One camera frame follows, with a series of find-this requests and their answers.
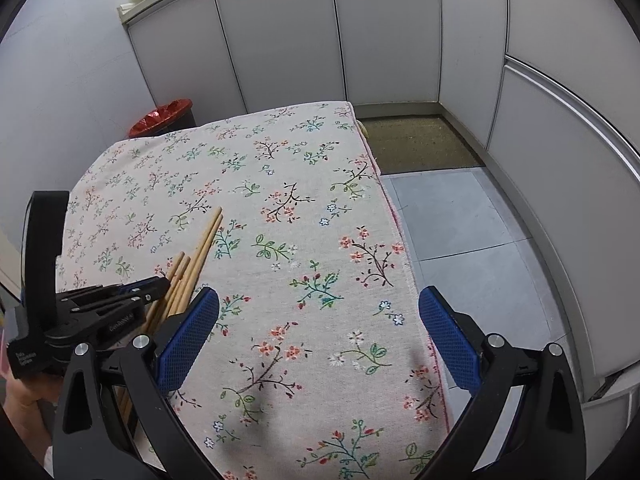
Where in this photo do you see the person's left hand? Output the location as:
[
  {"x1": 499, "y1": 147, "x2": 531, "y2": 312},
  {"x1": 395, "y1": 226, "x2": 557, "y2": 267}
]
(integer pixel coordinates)
[{"x1": 3, "y1": 372, "x2": 63, "y2": 465}]

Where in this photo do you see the floral tablecloth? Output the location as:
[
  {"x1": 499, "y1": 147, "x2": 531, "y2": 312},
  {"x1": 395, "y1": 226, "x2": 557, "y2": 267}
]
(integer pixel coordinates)
[{"x1": 56, "y1": 101, "x2": 449, "y2": 479}]

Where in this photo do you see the red trash bin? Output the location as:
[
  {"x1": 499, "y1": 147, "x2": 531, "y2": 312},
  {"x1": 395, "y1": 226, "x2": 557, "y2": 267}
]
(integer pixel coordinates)
[{"x1": 128, "y1": 99, "x2": 196, "y2": 139}]

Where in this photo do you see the brown floor mat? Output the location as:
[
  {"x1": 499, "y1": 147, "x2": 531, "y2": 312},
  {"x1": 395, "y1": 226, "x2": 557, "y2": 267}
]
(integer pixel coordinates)
[{"x1": 362, "y1": 116, "x2": 484, "y2": 174}]

